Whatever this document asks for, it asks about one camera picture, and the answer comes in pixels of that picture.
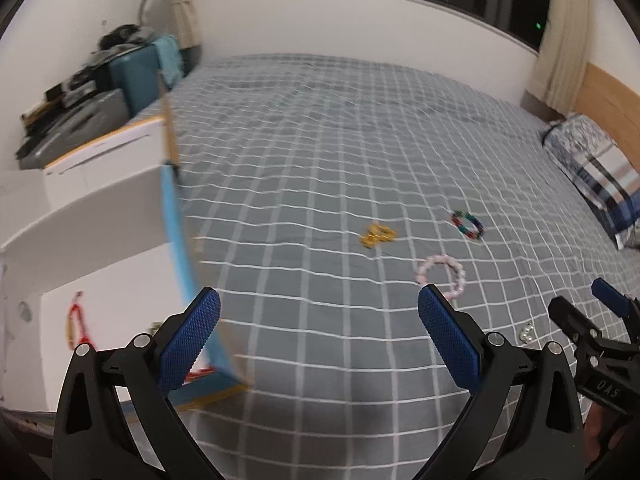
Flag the beige curtain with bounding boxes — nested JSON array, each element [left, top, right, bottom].
[[170, 0, 202, 50], [526, 0, 591, 115]]

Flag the person's right hand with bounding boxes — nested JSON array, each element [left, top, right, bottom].
[[584, 402, 628, 467]]

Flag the grey suitcase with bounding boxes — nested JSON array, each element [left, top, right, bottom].
[[16, 89, 129, 170]]

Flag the yellow amber bracelet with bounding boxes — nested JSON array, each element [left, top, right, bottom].
[[359, 222, 399, 250]]

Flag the beige curtain right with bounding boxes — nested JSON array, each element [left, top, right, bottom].
[[526, 0, 591, 115]]

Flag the white cardboard box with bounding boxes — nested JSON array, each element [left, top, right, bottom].
[[0, 69, 252, 413]]

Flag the teal suitcase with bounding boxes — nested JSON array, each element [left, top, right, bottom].
[[107, 42, 161, 117]]

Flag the black clutter pile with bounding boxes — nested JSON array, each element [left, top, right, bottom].
[[86, 24, 157, 66]]

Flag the beige curtain left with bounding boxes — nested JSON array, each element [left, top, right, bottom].
[[170, 0, 202, 50]]

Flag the grey checked bed sheet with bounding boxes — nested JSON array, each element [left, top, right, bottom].
[[170, 54, 639, 479]]

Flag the pink bead bracelet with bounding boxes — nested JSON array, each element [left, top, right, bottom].
[[414, 252, 469, 302]]

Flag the wooden headboard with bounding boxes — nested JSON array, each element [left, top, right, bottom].
[[574, 63, 640, 169]]

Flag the teal cloth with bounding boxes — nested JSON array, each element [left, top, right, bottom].
[[152, 35, 183, 90]]

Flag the patterned pillow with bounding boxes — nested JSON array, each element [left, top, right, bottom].
[[541, 114, 639, 250]]

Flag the multicolour bead bracelet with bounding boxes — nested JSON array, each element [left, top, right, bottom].
[[449, 209, 486, 242]]

